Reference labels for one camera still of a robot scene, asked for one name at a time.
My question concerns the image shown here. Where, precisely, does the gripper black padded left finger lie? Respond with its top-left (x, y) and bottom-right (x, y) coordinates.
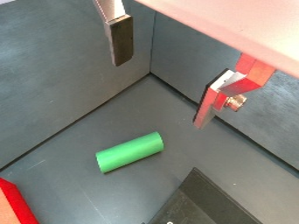
top-left (92, 0), bottom-right (133, 67)

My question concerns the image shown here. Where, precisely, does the gripper metal right finger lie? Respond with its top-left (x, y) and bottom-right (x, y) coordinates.
top-left (193, 53), bottom-right (276, 129)

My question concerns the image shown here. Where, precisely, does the green cylinder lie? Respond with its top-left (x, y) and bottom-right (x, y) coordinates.
top-left (96, 132), bottom-right (164, 173)

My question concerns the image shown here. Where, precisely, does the black curved holder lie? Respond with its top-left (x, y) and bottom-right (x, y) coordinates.
top-left (148, 167), bottom-right (263, 224)

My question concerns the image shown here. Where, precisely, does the red foam shape board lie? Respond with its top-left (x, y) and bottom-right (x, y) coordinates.
top-left (0, 178), bottom-right (38, 224)

